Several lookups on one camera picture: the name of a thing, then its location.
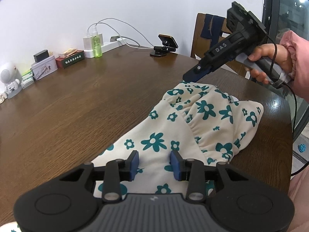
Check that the white power strip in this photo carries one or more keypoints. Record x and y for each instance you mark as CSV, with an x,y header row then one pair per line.
x,y
105,45

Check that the grey tin box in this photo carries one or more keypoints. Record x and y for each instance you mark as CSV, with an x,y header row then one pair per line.
x,y
43,68

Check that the dark red tea box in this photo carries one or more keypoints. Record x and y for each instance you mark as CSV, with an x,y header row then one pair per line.
x,y
63,63

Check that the white astronaut figurine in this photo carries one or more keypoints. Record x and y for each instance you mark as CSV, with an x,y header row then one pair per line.
x,y
11,82

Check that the small black box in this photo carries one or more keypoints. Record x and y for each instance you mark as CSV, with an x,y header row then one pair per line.
x,y
40,56

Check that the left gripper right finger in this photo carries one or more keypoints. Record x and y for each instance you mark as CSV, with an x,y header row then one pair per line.
x,y
190,170

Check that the green white small box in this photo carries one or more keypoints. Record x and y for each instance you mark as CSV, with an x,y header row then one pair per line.
x,y
27,79

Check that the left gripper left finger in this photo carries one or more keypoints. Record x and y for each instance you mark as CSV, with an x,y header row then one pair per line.
x,y
117,171

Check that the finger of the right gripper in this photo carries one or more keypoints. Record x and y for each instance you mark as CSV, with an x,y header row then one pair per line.
x,y
196,73

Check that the pink jacket sleeve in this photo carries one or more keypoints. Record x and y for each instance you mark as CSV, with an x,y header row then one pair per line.
x,y
298,49

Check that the cream floral green dress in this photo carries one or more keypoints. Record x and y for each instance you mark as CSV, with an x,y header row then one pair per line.
x,y
196,120

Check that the black phone holder clamp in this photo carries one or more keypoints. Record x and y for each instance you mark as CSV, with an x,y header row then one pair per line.
x,y
168,45

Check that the green spray bottle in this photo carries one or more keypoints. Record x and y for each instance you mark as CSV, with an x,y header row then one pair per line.
x,y
96,43

